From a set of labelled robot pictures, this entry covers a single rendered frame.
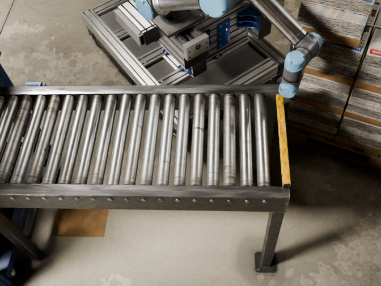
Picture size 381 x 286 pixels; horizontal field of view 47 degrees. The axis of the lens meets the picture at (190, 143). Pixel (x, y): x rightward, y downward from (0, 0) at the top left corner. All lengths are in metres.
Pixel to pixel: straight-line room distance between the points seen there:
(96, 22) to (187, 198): 1.89
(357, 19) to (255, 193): 0.86
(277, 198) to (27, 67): 2.32
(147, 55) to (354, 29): 1.41
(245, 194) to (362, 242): 1.03
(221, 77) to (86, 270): 1.38
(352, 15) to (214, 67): 1.09
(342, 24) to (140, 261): 1.53
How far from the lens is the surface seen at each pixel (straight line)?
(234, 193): 1.63
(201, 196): 1.62
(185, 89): 1.92
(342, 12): 1.99
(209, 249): 2.39
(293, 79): 1.78
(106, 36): 3.11
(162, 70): 2.82
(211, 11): 1.74
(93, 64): 3.27
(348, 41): 2.06
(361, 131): 2.50
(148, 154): 1.74
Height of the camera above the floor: 2.25
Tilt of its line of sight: 56 degrees down
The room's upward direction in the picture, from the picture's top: 7 degrees counter-clockwise
